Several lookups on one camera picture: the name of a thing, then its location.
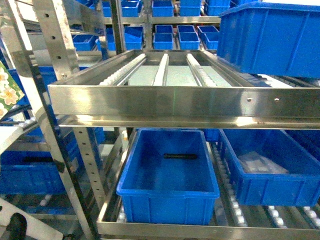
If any flower gift bag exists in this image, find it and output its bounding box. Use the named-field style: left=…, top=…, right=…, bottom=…
left=0, top=62, right=25, bottom=119

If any black cylindrical tool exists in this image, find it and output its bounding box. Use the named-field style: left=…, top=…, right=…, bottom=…
left=163, top=153, right=198, bottom=160

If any blue crate lower shelf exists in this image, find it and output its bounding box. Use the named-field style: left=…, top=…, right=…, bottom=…
left=116, top=128, right=220, bottom=225

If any blue crate lower right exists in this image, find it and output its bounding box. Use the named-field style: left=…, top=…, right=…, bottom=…
left=218, top=129, right=320, bottom=207

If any large blue plastic crate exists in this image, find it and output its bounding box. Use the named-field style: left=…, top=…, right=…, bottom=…
left=217, top=1, right=320, bottom=78

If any steel shelf front rail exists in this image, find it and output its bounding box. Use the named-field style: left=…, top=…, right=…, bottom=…
left=49, top=85, right=320, bottom=130

